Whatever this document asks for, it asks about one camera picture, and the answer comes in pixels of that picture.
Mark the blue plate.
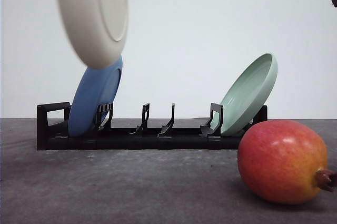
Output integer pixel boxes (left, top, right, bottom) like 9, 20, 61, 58
68, 56, 123, 137

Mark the green plate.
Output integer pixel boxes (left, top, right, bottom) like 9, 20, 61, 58
211, 52, 278, 136

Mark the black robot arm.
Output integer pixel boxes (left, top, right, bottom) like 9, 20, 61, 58
331, 0, 337, 7

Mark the black plate rack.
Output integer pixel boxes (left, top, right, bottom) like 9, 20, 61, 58
36, 102, 267, 150

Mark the white plate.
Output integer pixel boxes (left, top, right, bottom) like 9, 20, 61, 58
57, 0, 128, 69

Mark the red pomegranate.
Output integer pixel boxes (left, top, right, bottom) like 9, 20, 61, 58
237, 120, 336, 204

